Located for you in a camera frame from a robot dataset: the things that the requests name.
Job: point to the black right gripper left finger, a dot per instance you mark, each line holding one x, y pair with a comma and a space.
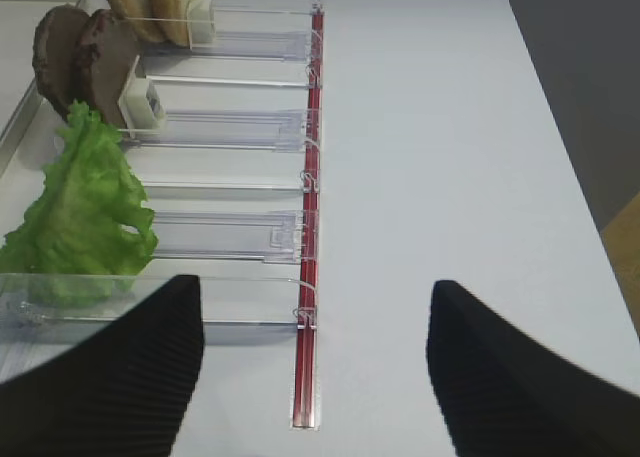
124, 391

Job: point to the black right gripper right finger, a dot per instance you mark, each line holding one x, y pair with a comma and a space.
501, 393

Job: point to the green lettuce leaf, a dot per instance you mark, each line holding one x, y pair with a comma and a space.
90, 221

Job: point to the right brown meat patty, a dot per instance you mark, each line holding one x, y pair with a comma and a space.
105, 51

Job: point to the brown meat patty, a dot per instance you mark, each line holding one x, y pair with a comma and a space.
105, 51
53, 48

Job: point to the left brown meat patty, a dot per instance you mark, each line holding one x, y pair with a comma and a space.
53, 48

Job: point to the left golden bread slice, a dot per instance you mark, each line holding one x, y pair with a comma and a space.
138, 13

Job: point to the golden bread slice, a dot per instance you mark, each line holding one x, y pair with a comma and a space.
138, 13
172, 16

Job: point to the right golden bread slice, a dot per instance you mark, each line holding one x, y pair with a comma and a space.
172, 16

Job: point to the clear right divider rack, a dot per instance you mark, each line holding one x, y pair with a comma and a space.
223, 176

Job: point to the red rack rail strip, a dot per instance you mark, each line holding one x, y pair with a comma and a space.
304, 405

